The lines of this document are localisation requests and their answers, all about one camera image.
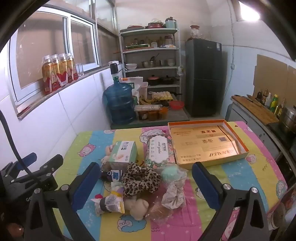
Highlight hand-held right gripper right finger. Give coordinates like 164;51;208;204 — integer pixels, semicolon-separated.
192;162;271;241

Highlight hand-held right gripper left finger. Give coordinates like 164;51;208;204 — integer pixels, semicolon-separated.
24;162;101;241

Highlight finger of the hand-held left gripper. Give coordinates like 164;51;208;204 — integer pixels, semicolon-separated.
0;153;37;174
37;154;64;178

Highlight small blue white packet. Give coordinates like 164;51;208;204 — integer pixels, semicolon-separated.
107;169;123;183

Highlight small yellow white packet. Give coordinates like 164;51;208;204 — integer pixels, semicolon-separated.
95;193;126;216

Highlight white green tissue packet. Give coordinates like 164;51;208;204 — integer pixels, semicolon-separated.
161;183;186;209

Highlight mint green puff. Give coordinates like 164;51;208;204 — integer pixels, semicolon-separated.
160;166;189;186

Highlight orange gold cardboard box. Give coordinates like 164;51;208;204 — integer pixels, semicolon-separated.
168;119;250;171

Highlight beige puff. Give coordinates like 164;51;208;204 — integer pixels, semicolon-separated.
147;197;176;223

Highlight leopard print scrunchie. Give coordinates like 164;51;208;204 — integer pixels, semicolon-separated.
121;162;162;198

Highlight beige teddy bear plush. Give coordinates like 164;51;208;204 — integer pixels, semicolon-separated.
123;198;150;221

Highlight colourful striped printed blanket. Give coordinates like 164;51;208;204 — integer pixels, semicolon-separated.
54;120;289;241

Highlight green white carton box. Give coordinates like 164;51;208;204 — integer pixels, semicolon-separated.
108;141;137;171

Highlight floral tissue box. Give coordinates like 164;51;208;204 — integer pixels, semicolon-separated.
144;134;176;171

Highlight low green table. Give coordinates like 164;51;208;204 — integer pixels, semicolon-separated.
110;106;190;129

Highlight grey kitchen counter cabinet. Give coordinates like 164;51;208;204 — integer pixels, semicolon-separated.
227;102;296;176

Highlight blue water jug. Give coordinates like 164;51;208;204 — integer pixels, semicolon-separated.
103;77;137;125

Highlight red plastic basket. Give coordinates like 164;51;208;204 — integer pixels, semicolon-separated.
169;100;185;111

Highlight row of orange sauce jars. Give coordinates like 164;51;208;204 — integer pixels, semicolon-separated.
138;108;168;121

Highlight wooden cutting board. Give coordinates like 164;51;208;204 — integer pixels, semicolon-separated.
231;95;279;126

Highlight pack of noodles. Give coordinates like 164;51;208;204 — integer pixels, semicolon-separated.
135;104;162;112

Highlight bagged egg tray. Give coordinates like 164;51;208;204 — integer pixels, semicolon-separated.
151;91;174;102

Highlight steel steamer pot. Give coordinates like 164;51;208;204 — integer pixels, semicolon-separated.
279;105;296;134

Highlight green yellow bottle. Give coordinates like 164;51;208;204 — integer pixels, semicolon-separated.
270;94;279;114

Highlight white sacks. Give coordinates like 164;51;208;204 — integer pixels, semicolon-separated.
120;76;149;98

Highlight small oil bottle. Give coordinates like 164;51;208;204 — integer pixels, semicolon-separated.
277;99;286;118

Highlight dark fridge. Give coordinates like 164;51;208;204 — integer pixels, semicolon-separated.
185;38;223;118

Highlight black wok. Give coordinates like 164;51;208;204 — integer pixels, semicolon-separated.
160;76;180;85

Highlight black white water pump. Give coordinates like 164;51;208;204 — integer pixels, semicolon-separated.
109;61;120;81

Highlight sliding window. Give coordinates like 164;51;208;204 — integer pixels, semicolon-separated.
9;9;100;103

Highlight red cooking pot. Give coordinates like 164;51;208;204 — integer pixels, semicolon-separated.
147;75;160;86

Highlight large cardboard sheet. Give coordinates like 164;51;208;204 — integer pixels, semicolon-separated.
253;54;288;98

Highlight narrow cardboard sheet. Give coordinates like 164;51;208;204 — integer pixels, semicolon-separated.
287;65;296;110

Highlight white metal shelf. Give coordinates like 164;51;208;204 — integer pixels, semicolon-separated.
119;28;182;103

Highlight glass jar with brown lid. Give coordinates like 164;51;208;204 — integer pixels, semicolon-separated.
190;25;204;40

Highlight teal lidded jar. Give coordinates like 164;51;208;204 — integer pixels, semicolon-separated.
165;17;178;29

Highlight red lidded pan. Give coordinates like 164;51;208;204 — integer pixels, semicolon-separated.
146;20;166;29

